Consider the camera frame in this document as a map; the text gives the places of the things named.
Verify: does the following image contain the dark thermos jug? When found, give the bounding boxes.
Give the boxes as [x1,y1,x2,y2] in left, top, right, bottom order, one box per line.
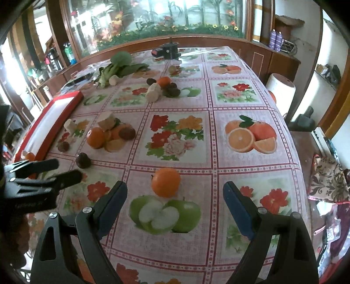
[45,49,63,72]

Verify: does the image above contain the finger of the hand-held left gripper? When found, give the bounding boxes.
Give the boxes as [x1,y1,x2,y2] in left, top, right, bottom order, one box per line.
[9,170,82,192]
[5,159,60,175]

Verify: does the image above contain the small white sugarcane piece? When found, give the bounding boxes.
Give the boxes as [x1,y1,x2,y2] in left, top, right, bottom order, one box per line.
[64,119,77,135]

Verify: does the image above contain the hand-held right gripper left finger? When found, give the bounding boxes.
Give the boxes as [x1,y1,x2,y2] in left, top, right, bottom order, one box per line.
[30,180,128,284]

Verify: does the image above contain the black round device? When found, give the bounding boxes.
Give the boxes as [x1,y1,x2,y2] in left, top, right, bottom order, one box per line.
[160,42,181,59]

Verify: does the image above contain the red rimmed white tray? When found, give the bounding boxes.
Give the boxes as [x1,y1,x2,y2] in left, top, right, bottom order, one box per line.
[14,91,84,162]

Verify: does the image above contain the floral patterned cloth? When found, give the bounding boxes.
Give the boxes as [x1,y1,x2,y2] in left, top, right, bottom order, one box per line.
[308,154,350,203]

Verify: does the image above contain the white paper roll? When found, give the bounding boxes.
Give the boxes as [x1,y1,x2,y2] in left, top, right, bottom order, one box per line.
[266,73,296,115]

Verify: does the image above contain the green plastic bottle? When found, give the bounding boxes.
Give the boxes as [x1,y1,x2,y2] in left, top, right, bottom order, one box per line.
[62,42,75,65]

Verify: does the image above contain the glass panel with flowers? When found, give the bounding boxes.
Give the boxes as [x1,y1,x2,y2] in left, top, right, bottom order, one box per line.
[59,0,252,56]

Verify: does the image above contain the green bok choy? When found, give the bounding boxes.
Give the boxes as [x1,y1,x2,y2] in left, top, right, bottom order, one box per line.
[97,51,149,88]

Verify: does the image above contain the white slotted basket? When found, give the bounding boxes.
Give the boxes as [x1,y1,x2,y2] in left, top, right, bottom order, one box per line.
[282,40,298,54]

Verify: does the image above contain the fruit and flower print tablecloth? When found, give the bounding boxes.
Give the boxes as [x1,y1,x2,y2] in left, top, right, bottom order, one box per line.
[15,46,319,284]

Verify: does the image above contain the tan sugarcane piece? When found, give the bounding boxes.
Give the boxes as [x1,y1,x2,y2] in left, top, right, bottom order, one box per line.
[98,111,117,130]

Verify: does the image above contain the dark purple passion fruit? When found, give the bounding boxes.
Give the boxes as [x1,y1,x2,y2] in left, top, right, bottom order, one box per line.
[76,153,92,169]

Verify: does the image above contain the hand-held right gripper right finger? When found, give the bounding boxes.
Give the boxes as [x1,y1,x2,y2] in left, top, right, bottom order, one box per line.
[223,181,320,284]

